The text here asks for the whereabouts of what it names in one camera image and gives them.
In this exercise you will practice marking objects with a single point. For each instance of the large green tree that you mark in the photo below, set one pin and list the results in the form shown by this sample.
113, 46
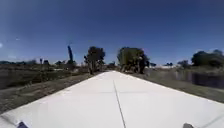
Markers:
131, 58

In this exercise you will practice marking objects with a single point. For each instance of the grass strip beside fence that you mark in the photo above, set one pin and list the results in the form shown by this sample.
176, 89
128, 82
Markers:
186, 87

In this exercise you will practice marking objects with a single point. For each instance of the dark tree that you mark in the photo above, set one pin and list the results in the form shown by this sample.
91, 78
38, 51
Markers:
94, 57

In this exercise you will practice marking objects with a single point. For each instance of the robot's own part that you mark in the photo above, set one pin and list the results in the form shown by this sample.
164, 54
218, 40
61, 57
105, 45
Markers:
187, 126
22, 125

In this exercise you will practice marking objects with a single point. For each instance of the clump of distant trees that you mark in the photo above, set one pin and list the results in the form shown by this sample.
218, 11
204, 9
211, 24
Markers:
208, 58

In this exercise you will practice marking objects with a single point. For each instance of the low scrub field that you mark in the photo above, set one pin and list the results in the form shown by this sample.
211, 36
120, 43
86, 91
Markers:
33, 73

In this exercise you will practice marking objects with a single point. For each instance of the pale concrete path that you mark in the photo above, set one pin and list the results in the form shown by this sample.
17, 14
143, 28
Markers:
100, 100

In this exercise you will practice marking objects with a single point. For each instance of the dry grass verge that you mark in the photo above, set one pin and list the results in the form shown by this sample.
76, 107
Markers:
30, 91

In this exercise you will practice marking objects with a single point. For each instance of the dark fence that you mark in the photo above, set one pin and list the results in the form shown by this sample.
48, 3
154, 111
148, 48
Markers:
196, 78

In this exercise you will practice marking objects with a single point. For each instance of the tall dark pole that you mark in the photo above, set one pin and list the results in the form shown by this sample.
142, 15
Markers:
70, 55

